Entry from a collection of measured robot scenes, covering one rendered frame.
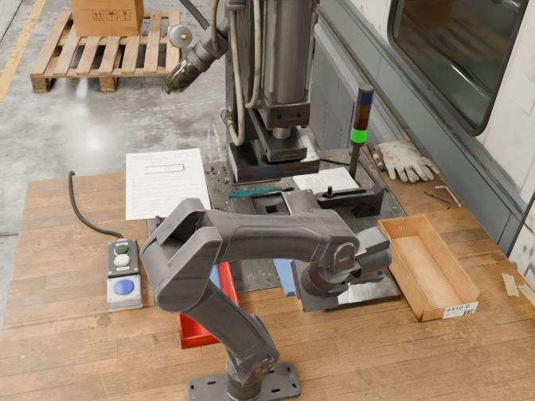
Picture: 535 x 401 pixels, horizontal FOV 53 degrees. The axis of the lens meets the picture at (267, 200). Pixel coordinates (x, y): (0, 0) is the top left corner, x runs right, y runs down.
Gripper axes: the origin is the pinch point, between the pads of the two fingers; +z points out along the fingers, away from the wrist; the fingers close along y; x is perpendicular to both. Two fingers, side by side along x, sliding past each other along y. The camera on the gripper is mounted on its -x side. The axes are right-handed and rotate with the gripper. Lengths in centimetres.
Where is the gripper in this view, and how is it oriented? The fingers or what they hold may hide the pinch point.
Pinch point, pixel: (303, 290)
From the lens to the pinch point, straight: 104.5
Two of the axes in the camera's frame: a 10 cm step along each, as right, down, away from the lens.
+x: -9.7, 0.9, -2.2
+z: -1.8, 3.6, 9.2
